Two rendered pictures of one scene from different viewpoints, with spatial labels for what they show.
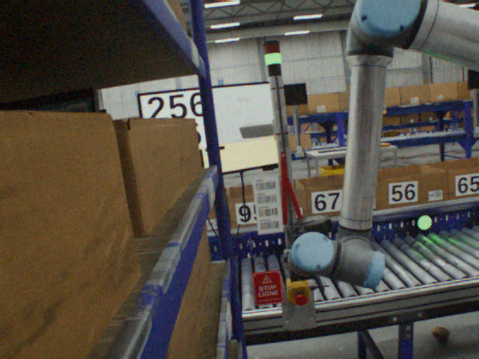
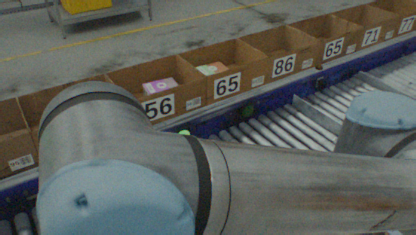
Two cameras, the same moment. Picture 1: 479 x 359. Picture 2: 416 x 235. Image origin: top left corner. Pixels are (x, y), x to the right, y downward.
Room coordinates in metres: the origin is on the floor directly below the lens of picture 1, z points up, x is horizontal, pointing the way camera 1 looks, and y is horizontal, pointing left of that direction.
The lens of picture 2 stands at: (0.51, -0.29, 1.86)
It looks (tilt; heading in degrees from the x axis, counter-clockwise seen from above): 36 degrees down; 325
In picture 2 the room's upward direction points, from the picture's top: 1 degrees clockwise
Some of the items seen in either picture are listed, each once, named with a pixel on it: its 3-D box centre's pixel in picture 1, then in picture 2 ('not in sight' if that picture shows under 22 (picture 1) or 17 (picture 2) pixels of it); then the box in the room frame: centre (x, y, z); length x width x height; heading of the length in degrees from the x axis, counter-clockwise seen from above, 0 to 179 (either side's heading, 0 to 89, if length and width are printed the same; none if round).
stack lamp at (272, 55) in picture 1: (272, 55); not in sight; (1.13, -0.14, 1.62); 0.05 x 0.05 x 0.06
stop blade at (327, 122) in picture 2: not in sight; (323, 120); (1.39, -1.63, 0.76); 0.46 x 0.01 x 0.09; 179
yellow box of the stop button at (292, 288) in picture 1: (309, 291); not in sight; (1.07, -0.18, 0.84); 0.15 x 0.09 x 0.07; 89
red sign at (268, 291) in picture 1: (276, 286); not in sight; (1.11, -0.07, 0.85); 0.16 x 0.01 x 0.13; 89
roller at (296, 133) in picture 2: not in sight; (300, 137); (1.39, -1.46, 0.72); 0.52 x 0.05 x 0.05; 179
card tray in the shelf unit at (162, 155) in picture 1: (80, 167); not in sight; (0.49, 0.23, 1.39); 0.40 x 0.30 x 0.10; 178
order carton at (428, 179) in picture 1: (402, 185); (156, 90); (1.85, -0.89, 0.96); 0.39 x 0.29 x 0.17; 89
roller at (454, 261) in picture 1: (445, 256); not in sight; (1.40, -0.88, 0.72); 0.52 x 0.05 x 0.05; 179
